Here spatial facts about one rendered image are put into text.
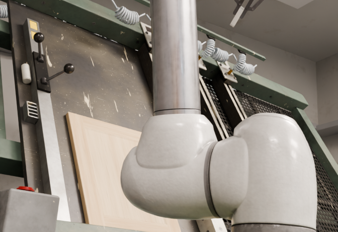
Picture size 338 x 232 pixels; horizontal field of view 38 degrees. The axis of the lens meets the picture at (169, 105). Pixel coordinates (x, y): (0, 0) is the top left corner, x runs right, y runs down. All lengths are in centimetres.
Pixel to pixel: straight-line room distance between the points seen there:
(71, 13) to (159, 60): 130
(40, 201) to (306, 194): 57
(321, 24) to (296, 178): 475
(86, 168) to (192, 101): 73
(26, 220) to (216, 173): 43
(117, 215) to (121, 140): 36
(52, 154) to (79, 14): 89
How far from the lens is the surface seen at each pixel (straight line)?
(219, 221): 185
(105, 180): 169
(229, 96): 264
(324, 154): 310
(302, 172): 93
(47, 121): 170
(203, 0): 512
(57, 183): 154
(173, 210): 100
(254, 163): 92
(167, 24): 105
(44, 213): 114
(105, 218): 159
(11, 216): 111
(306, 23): 558
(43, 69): 187
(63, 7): 228
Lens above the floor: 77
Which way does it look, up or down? 19 degrees up
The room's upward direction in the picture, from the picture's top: 4 degrees clockwise
